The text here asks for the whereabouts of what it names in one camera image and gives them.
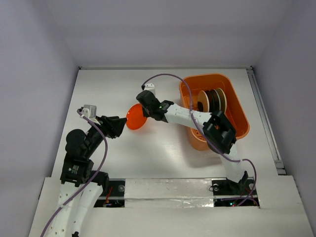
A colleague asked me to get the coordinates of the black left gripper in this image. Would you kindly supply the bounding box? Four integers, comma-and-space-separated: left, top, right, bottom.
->
84, 114, 126, 156

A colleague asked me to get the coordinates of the orange plate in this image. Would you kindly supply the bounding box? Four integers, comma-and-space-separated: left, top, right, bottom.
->
126, 104, 147, 130

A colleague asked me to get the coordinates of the cream plate with black motif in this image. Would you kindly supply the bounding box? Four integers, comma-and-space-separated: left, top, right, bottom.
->
197, 90, 210, 112

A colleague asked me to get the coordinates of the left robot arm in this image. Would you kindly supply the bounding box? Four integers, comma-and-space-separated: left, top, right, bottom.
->
48, 116, 127, 237

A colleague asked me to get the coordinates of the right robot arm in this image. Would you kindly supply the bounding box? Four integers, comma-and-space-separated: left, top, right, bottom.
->
136, 90, 248, 195

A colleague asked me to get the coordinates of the orange plastic dish rack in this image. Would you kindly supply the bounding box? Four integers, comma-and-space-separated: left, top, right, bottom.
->
179, 73, 250, 139

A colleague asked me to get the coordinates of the dark brown plate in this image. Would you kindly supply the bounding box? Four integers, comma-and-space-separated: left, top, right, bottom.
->
206, 89, 221, 112

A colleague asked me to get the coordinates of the blue patterned plate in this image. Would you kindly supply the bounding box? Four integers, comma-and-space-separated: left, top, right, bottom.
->
215, 88, 225, 111

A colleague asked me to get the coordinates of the silver taped front bar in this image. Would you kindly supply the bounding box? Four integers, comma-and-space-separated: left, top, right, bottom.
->
124, 178, 214, 208

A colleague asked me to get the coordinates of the white plate with red marks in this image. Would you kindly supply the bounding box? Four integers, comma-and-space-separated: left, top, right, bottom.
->
217, 88, 227, 110

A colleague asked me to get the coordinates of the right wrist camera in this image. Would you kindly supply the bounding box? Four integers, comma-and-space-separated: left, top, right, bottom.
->
141, 83, 156, 95

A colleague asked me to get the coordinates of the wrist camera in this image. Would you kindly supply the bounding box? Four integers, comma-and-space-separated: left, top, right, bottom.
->
141, 83, 156, 95
81, 104, 97, 119

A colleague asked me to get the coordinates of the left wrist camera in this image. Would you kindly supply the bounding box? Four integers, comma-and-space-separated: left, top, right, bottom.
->
81, 104, 97, 119

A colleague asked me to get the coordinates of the aluminium side rail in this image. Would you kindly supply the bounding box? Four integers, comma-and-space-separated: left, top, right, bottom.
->
246, 67, 287, 176

